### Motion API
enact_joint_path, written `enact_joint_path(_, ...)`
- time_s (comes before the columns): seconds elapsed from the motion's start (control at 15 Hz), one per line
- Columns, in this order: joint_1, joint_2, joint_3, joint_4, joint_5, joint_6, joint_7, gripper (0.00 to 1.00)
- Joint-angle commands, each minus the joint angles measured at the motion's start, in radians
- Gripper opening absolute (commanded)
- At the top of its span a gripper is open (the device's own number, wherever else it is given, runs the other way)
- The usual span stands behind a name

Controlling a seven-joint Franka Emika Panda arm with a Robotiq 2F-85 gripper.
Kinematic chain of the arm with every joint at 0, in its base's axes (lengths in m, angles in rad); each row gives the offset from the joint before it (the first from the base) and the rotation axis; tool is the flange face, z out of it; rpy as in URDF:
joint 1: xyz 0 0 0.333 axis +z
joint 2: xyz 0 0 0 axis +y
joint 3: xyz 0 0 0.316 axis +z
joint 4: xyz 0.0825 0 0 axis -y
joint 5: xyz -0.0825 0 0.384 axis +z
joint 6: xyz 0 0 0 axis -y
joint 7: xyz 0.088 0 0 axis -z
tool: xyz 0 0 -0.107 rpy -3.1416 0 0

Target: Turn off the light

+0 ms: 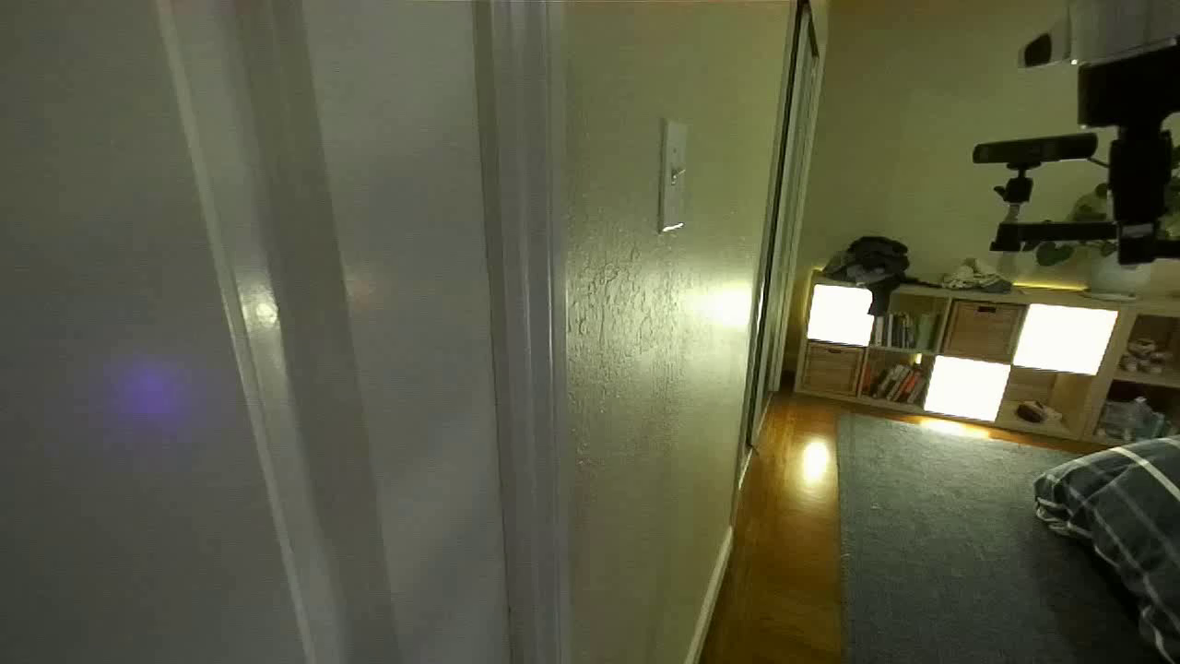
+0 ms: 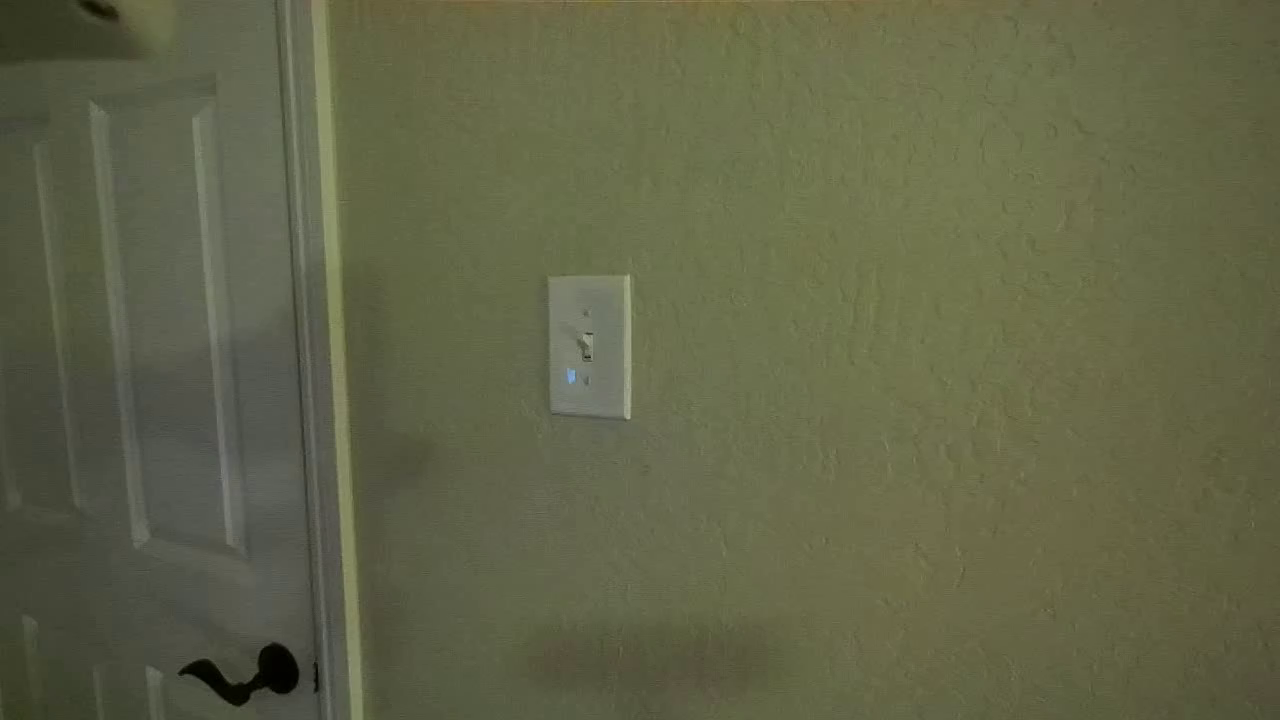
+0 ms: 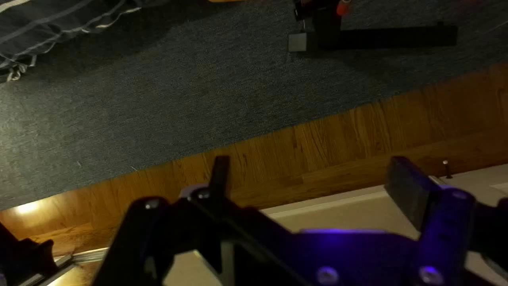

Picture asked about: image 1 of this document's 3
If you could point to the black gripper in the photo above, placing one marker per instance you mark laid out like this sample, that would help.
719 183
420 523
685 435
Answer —
1144 172

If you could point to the white wall light switch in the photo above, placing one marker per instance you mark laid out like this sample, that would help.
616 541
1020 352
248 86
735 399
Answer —
674 172

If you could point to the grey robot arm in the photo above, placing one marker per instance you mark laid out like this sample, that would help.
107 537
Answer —
1127 26

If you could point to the glowing white cube panel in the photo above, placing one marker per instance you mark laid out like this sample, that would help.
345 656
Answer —
1065 339
842 314
967 390

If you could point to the light cloth pile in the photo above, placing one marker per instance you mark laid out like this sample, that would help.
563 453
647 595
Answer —
980 277

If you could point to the brown storage basket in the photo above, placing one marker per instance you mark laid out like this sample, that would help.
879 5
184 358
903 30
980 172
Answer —
980 330

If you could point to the wooden cube shelf unit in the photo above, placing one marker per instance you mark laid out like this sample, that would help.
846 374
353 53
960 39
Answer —
908 295

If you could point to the plaid dark pillow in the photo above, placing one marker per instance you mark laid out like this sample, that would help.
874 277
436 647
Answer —
1127 519

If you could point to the dark bag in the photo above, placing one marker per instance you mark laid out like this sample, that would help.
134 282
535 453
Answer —
872 260

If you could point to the row of books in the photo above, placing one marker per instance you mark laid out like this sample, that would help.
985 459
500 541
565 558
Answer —
894 379

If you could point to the sliding closet door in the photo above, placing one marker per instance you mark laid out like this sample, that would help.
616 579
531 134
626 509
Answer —
785 245

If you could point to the grey carpet rug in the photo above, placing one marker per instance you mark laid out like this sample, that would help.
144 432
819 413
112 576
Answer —
944 555

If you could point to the white baseboard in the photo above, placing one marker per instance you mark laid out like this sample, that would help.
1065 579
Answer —
708 601

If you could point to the white door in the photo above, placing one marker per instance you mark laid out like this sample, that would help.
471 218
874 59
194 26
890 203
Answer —
393 371

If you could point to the black tripod mount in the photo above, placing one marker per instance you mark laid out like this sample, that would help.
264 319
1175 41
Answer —
1045 234

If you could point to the black camera bar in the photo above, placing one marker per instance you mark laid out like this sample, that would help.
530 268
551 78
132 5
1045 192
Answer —
1034 149

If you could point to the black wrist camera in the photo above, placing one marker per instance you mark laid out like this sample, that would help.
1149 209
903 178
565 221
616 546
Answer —
1131 89

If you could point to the white door frame trim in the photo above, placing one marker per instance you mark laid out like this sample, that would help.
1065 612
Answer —
531 371

